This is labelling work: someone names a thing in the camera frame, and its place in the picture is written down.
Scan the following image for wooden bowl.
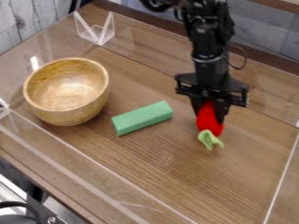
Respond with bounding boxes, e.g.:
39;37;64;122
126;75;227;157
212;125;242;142
23;58;110;126

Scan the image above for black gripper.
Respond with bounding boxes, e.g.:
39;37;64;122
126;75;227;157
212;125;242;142
174;53;248;124

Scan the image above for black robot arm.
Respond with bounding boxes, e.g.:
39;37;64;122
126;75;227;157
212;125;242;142
140;0;248;123

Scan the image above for red fruit with green stem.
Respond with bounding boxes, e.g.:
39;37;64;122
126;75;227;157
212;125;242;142
196;101;224;151

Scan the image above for clear acrylic corner bracket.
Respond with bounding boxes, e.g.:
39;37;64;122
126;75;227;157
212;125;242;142
74;11;116;46

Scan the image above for green rectangular block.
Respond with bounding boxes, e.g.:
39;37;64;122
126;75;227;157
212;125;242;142
111;101;174;136

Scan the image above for black table clamp mount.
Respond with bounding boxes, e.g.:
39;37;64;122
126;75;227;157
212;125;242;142
0;186;68;224

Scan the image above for clear acrylic tray wall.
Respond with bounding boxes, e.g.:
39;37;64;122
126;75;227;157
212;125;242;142
0;99;299;224

